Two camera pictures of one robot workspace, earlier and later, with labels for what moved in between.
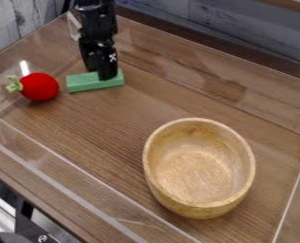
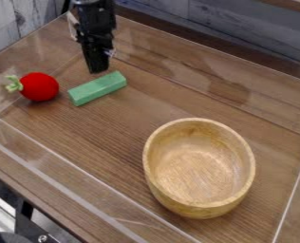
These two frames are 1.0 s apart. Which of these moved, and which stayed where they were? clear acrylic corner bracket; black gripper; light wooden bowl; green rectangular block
Moved: green rectangular block
Stayed: light wooden bowl; clear acrylic corner bracket; black gripper
